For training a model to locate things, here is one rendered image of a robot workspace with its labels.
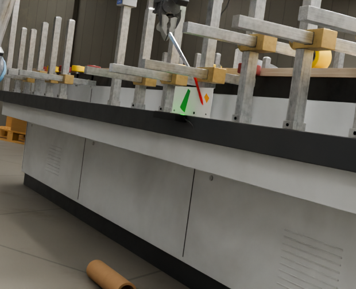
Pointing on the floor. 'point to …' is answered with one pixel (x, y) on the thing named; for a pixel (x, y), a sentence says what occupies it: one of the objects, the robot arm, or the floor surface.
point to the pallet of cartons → (10, 131)
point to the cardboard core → (107, 276)
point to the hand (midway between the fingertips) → (166, 36)
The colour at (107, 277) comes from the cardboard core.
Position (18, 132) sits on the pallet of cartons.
